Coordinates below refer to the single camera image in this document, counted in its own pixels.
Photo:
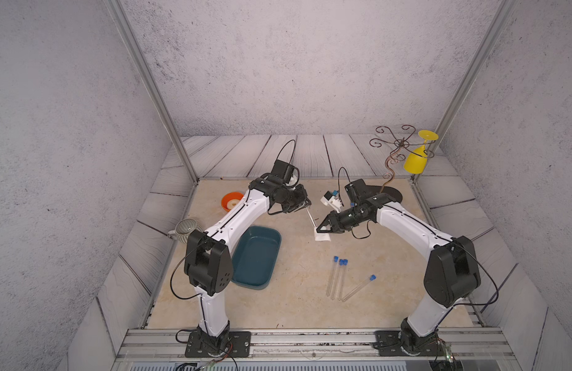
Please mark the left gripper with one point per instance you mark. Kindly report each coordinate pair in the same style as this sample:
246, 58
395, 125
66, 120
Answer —
302, 201

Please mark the aluminium front rail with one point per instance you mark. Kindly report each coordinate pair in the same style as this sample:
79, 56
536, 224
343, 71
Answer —
451, 345

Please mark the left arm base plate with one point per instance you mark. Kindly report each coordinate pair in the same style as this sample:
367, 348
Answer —
231, 343

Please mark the orange bowl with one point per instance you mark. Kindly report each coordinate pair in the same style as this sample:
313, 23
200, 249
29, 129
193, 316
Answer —
230, 200

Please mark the yellow plastic goblet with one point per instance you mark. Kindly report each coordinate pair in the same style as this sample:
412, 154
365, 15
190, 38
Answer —
417, 160

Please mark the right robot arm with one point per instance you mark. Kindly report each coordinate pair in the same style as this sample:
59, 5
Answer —
452, 272

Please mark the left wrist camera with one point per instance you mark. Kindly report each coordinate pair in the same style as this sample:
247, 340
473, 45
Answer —
284, 173

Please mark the teal plastic tray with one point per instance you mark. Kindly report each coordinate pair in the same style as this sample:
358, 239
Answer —
255, 257

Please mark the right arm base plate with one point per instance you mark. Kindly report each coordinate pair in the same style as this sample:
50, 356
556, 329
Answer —
401, 343

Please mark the test tube blue cap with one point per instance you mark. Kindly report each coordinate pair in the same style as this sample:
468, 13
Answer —
358, 288
329, 288
308, 210
338, 284

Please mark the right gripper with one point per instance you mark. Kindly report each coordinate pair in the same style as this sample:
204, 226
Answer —
331, 219

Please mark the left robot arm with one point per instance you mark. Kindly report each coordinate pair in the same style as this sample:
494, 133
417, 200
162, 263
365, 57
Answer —
208, 258

